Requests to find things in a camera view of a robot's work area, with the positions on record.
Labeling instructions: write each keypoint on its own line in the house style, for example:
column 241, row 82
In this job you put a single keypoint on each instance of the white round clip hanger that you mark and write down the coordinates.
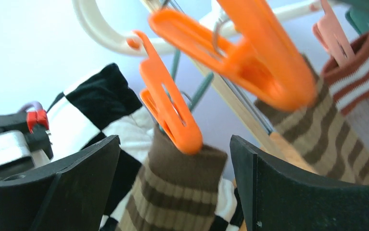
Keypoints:
column 172, row 28

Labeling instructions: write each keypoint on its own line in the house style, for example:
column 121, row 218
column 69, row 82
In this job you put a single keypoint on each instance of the orange clothes peg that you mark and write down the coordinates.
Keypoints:
column 264, row 62
column 163, row 99

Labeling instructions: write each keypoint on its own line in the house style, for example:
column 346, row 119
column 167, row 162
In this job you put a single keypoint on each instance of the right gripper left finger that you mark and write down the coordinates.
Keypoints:
column 66, row 195

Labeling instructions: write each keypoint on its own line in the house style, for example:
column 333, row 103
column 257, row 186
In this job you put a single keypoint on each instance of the pink clothes peg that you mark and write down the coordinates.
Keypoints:
column 331, row 36

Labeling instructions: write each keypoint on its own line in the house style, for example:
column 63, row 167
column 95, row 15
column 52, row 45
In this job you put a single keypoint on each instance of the wooden clothes rack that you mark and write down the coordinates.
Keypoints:
column 236, row 98

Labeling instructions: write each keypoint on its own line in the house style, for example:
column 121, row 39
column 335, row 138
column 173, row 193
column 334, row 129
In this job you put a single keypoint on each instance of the teal clothes peg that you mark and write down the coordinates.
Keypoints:
column 358, row 19

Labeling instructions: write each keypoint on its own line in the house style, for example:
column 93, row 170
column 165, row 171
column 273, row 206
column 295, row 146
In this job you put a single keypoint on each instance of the brown striped sock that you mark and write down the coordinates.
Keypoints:
column 174, row 191
column 322, row 137

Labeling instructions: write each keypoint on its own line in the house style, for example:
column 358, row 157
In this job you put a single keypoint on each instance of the black white checkered blanket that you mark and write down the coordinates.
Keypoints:
column 102, row 105

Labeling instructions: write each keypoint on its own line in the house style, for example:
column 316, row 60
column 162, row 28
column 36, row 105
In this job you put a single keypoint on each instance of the grey sock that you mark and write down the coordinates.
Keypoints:
column 349, row 86

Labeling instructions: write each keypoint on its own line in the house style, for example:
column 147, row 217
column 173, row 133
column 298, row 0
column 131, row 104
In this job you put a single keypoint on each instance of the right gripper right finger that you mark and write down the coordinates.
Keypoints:
column 278, row 196

